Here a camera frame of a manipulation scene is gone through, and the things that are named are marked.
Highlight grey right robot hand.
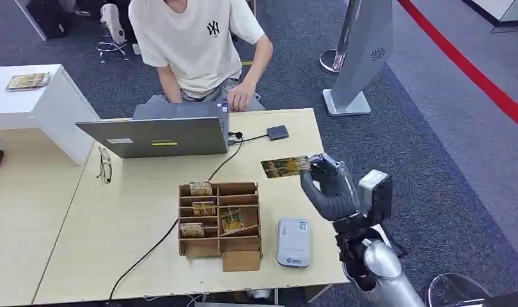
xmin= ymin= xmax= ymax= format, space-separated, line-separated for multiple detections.
xmin=300 ymin=153 xmax=363 ymax=223

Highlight person's left hand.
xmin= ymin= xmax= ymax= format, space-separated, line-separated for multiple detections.
xmin=226 ymin=81 xmax=256 ymax=113

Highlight small dark adapter box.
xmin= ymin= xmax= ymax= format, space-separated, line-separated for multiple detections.
xmin=266 ymin=124 xmax=290 ymax=141

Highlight white card reader device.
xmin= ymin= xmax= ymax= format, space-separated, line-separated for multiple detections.
xmin=276 ymin=217 xmax=312 ymax=269

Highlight person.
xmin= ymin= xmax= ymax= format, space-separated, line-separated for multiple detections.
xmin=127 ymin=0 xmax=275 ymax=114

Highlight grey laptop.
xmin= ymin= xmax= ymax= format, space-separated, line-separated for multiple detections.
xmin=75 ymin=100 xmax=231 ymax=159

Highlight wooden card box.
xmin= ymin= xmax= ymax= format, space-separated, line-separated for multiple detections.
xmin=177 ymin=182 xmax=263 ymax=273

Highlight grey standing kiosk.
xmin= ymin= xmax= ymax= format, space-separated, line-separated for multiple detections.
xmin=322 ymin=0 xmax=395 ymax=118

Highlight black-framed glasses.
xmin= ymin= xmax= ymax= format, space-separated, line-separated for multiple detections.
xmin=96 ymin=146 xmax=113 ymax=185

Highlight clear round cover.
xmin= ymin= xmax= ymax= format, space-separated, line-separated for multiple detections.
xmin=423 ymin=272 xmax=494 ymax=307

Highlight white desk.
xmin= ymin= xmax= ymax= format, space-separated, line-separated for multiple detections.
xmin=0 ymin=63 xmax=102 ymax=167

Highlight black box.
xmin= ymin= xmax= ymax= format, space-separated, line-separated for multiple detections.
xmin=25 ymin=0 xmax=70 ymax=42

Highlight white platform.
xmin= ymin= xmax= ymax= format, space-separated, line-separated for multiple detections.
xmin=461 ymin=0 xmax=518 ymax=35

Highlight long black cable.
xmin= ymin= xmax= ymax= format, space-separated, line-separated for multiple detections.
xmin=107 ymin=131 xmax=244 ymax=305

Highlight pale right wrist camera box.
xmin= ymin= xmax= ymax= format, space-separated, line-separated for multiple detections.
xmin=357 ymin=169 xmax=394 ymax=226

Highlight short black cable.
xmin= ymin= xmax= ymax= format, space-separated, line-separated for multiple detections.
xmin=227 ymin=134 xmax=270 ymax=146

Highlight chrome stanchion post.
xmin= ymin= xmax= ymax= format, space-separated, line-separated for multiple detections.
xmin=318 ymin=0 xmax=363 ymax=76

